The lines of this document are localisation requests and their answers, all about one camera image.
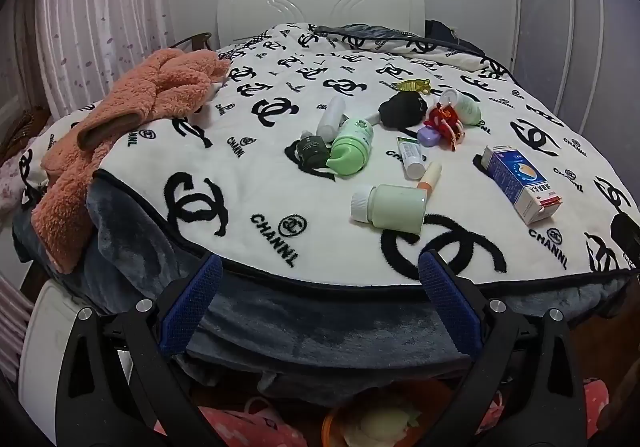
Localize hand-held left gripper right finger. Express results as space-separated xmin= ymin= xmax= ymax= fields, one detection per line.
xmin=417 ymin=249 xmax=586 ymax=447

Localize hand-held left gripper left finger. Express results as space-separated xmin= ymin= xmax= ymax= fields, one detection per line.
xmin=57 ymin=253 xmax=223 ymax=447

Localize red hair claw clip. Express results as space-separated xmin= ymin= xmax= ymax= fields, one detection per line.
xmin=425 ymin=103 xmax=463 ymax=152

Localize orange plastic bin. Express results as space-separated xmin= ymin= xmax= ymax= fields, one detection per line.
xmin=321 ymin=392 xmax=436 ymax=447

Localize black cloth bundle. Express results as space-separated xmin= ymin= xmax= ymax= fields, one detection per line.
xmin=378 ymin=92 xmax=431 ymax=130

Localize large pale green bottle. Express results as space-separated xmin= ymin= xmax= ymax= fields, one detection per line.
xmin=351 ymin=184 xmax=429 ymax=234

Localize dark grey fleece blanket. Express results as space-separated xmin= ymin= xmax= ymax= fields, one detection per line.
xmin=12 ymin=172 xmax=631 ymax=398

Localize orange white lip balm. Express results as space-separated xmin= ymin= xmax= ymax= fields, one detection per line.
xmin=419 ymin=162 xmax=443 ymax=191

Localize blue white medicine box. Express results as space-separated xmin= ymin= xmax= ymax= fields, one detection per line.
xmin=482 ymin=146 xmax=563 ymax=226

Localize white green tube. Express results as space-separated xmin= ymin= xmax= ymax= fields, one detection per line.
xmin=396 ymin=136 xmax=426 ymax=180

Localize white black printed blanket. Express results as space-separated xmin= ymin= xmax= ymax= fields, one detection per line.
xmin=20 ymin=22 xmax=640 ymax=288

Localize crumpled white plastic bag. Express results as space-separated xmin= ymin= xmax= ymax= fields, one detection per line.
xmin=342 ymin=409 xmax=421 ymax=447

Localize green pump bottle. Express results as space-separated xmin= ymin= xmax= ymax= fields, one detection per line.
xmin=326 ymin=118 xmax=375 ymax=177

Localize black object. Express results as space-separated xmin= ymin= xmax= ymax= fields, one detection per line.
xmin=611 ymin=212 xmax=640 ymax=270

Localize small pale green bottle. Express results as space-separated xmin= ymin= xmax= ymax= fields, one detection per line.
xmin=439 ymin=88 xmax=482 ymax=128

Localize dark green jar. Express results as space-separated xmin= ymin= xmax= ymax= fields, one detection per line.
xmin=295 ymin=134 xmax=331 ymax=169

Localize small white bottle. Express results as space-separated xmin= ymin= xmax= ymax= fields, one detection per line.
xmin=316 ymin=96 xmax=347 ymax=139

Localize yellow hair clip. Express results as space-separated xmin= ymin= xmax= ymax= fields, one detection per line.
xmin=391 ymin=78 xmax=432 ymax=94

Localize salmon fleece garment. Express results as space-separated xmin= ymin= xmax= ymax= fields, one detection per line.
xmin=32 ymin=48 xmax=232 ymax=274

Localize brown bag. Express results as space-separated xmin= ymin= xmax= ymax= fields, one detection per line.
xmin=0 ymin=107 xmax=51 ymax=163

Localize wooden chair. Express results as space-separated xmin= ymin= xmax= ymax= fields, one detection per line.
xmin=170 ymin=31 xmax=213 ymax=50

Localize dark blue quilt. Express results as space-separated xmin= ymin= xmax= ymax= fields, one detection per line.
xmin=312 ymin=20 xmax=486 ymax=59

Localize grey wardrobe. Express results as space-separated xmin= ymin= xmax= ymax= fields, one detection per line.
xmin=512 ymin=0 xmax=640 ymax=198

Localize pink patterned curtain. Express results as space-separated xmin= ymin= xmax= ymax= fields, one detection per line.
xmin=0 ymin=0 xmax=176 ymax=128

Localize white glossy headboard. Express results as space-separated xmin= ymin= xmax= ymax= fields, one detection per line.
xmin=216 ymin=0 xmax=426 ymax=50

